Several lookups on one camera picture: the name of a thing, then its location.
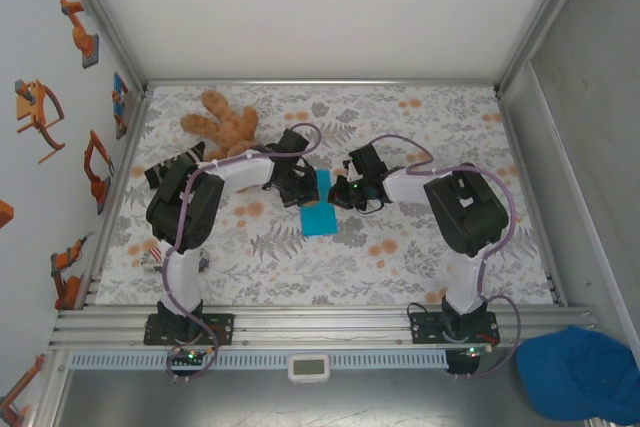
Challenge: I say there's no blue paper sheet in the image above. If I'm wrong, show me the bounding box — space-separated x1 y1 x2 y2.
299 169 339 237

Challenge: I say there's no floral patterned tablecloth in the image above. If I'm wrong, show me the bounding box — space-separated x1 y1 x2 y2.
94 84 556 307

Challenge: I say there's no brown plush teddy bear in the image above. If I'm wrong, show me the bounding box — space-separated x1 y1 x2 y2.
179 89 261 196

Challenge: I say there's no black white striped sock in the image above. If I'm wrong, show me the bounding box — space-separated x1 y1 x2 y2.
143 140 207 188

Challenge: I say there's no stars and stripes sock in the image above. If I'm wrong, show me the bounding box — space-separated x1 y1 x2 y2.
142 245 211 274

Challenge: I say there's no white digital timer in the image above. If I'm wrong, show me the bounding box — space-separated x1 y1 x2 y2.
287 353 331 384

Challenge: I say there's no blue cap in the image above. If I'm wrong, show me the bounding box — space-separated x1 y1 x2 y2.
514 325 640 423

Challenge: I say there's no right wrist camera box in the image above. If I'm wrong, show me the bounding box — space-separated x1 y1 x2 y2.
348 144 386 178

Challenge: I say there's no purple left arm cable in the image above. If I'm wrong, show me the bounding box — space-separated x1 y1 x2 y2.
162 122 322 383

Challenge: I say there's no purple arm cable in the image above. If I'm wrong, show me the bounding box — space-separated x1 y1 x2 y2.
162 122 322 383
369 134 524 381

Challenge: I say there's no aluminium frame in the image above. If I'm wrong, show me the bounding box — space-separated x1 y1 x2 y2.
47 0 601 351

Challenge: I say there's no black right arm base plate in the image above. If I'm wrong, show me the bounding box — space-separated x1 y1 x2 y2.
408 311 499 346

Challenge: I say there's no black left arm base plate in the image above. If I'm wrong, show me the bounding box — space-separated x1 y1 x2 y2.
143 313 236 347

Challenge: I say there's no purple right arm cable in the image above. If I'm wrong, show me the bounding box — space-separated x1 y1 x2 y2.
369 134 524 381

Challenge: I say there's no slotted cable duct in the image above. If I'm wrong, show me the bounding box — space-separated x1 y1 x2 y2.
69 350 449 369

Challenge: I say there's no blue and orange wall sticker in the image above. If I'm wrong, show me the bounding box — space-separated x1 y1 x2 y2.
112 71 132 141

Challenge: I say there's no orange claw machine wall sticker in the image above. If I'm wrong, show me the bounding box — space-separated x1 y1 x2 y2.
13 79 67 165

